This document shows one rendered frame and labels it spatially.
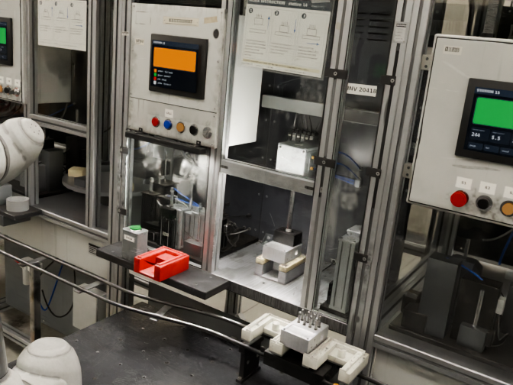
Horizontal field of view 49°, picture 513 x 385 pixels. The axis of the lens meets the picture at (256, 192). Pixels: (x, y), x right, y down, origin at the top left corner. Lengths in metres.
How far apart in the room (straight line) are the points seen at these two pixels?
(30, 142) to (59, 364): 0.56
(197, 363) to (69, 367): 0.57
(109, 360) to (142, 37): 1.13
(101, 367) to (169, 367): 0.22
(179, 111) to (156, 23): 0.32
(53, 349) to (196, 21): 1.12
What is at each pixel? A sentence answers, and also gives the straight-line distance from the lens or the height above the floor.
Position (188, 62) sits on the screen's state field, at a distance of 1.95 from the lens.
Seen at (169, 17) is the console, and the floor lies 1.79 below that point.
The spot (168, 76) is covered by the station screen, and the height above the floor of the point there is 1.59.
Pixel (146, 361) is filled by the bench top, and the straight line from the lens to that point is 1.98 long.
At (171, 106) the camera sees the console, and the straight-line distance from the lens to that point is 2.04.
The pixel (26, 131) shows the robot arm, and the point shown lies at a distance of 1.32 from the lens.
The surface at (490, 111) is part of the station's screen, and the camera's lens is 1.52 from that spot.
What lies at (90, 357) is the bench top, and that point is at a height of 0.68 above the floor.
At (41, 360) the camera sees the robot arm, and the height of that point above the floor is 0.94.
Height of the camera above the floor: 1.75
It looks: 15 degrees down
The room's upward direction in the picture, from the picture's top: 6 degrees clockwise
